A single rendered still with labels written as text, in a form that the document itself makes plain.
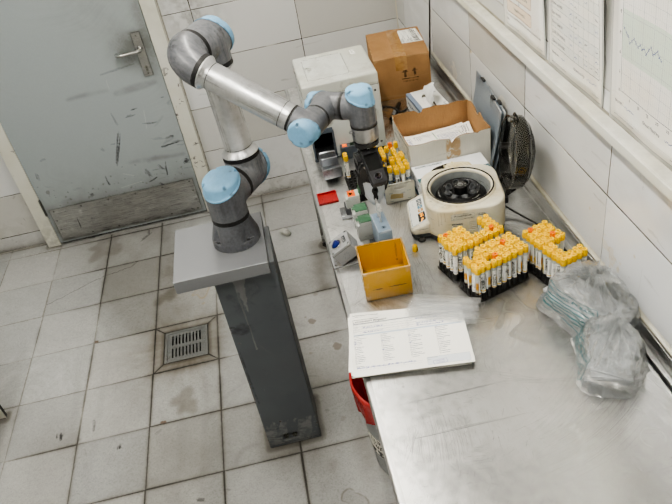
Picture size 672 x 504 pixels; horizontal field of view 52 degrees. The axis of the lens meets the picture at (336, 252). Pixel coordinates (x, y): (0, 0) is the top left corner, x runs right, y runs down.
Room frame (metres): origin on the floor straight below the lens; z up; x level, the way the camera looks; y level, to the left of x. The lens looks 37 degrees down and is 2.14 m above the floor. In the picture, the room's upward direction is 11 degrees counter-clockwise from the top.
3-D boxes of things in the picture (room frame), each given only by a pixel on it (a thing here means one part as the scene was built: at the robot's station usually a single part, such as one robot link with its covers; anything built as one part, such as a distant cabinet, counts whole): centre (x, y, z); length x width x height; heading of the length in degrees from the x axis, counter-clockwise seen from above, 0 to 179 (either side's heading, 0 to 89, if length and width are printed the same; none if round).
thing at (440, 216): (1.72, -0.39, 0.94); 0.30 x 0.24 x 0.12; 84
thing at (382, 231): (1.64, -0.15, 0.92); 0.10 x 0.07 x 0.10; 5
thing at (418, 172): (1.90, -0.42, 0.92); 0.24 x 0.12 x 0.10; 93
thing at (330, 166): (2.17, -0.04, 0.92); 0.21 x 0.07 x 0.05; 3
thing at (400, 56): (2.78, -0.42, 0.97); 0.31 x 0.23 x 0.18; 176
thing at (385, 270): (1.48, -0.12, 0.93); 0.13 x 0.13 x 0.10; 0
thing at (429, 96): (2.43, -0.47, 0.94); 0.22 x 0.12 x 0.13; 7
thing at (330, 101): (1.73, -0.05, 1.32); 0.11 x 0.11 x 0.08; 60
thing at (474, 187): (1.72, -0.41, 0.97); 0.15 x 0.15 x 0.07
